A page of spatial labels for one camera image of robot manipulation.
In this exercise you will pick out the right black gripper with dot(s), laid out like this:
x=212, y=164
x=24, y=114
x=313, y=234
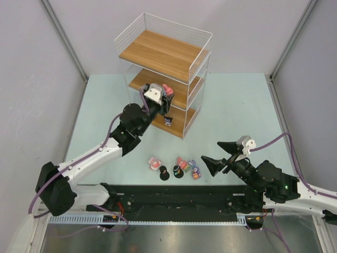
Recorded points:
x=228, y=163

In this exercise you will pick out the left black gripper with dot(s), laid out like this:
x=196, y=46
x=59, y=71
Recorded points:
x=163, y=104

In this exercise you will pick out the pink bunny blue bow figurine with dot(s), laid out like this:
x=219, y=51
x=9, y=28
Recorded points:
x=168, y=90

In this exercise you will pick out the pink bunny flower crown figurine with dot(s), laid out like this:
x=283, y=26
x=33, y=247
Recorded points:
x=183, y=164

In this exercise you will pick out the white pink round figurine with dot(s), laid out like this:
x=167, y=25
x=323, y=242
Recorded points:
x=154, y=163

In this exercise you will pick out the black duck figurine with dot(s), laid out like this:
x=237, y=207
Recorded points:
x=164, y=174
x=178, y=172

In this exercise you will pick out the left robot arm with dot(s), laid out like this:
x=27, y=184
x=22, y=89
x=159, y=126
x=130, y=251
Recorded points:
x=58, y=185

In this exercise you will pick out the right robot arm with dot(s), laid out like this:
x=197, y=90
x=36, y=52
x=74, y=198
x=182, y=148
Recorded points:
x=267, y=186

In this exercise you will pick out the black eared purple figurine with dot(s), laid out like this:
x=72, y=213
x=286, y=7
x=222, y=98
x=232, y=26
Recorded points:
x=168, y=121

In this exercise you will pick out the purple rabbit figurine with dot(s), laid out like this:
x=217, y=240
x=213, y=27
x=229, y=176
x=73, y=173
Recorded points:
x=196, y=174

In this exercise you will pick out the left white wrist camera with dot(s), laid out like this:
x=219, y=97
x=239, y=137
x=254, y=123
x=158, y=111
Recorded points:
x=155, y=93

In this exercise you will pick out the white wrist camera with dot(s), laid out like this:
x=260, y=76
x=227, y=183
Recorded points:
x=245, y=144
x=155, y=93

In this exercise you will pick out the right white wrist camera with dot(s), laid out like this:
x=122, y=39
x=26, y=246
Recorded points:
x=245, y=144

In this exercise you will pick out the white wire three-tier shelf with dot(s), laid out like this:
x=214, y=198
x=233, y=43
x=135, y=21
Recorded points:
x=165, y=52

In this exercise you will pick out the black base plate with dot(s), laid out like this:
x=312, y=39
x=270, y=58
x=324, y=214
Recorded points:
x=174, y=203

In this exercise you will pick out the aluminium frame rail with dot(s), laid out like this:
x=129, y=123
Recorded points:
x=284, y=233

